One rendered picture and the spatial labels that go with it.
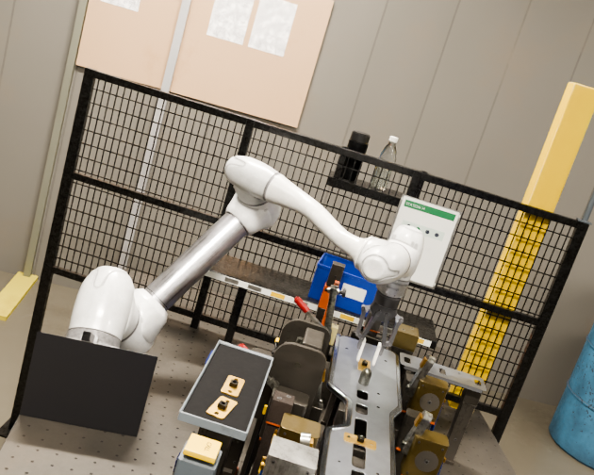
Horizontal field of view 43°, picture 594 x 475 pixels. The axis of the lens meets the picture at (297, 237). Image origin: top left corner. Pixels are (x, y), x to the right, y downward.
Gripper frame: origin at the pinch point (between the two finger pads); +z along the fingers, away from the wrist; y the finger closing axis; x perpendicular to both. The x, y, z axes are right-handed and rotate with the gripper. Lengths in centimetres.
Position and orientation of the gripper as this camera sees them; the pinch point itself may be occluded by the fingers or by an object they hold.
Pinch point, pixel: (369, 352)
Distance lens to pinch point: 234.9
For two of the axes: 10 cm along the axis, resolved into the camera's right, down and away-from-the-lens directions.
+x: 1.1, -2.4, 9.6
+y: 9.5, 3.0, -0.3
